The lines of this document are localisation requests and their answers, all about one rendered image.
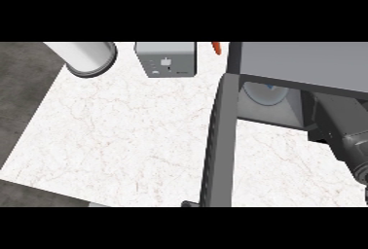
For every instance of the white cylindrical container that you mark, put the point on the white cylindrical container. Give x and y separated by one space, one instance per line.
86 55

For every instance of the orange vegetable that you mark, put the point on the orange vegetable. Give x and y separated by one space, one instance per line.
218 47

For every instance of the glass microwave turntable plate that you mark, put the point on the glass microwave turntable plate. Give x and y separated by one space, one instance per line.
266 95

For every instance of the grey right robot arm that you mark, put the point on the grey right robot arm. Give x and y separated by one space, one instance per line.
342 129

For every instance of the dark grey microwave door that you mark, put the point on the dark grey microwave door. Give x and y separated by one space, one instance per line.
222 142

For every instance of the grey box appliance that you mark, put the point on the grey box appliance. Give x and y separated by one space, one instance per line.
167 61

